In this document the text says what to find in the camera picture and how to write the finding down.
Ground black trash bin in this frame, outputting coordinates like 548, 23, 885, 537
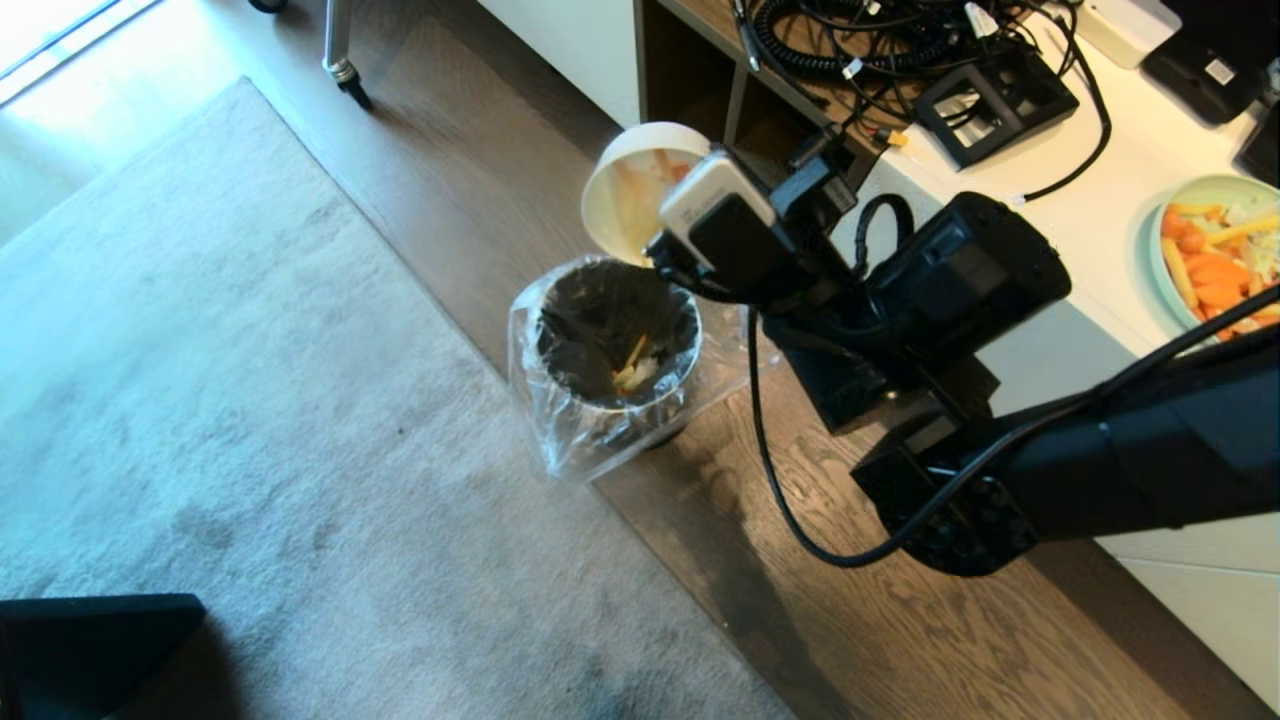
535, 260, 703, 449

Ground food scraps in bin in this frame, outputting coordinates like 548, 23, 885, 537
610, 335, 661, 393

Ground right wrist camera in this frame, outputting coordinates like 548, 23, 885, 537
657, 150, 796, 293

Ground metal leg with caster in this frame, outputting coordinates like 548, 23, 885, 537
321, 0, 374, 110

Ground food scraps in bowl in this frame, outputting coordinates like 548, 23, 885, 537
615, 150, 696, 251

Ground grey rug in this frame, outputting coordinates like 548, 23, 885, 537
0, 78, 796, 720

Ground black bin with plastic liner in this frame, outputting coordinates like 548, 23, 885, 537
507, 255, 776, 483

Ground white box device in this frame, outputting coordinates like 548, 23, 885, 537
1075, 0, 1183, 70

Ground orange and yellow vegetable scraps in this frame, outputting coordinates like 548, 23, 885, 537
1160, 200, 1280, 339

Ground black device corner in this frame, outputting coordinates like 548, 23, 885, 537
1234, 108, 1280, 188

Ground pale green plate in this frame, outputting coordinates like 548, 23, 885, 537
1147, 174, 1280, 343

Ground black flat device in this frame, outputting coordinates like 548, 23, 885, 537
1140, 35, 1273, 127

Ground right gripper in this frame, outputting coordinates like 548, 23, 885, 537
648, 148, 873, 313

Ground white bowl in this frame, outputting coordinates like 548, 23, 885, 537
580, 121, 713, 268

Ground coiled black cable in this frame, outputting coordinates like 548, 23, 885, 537
745, 0, 961, 83

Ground thin black desk cable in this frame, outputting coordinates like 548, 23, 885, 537
1015, 5, 1114, 204

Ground black square frame holder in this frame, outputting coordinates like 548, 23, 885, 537
914, 48, 1081, 171

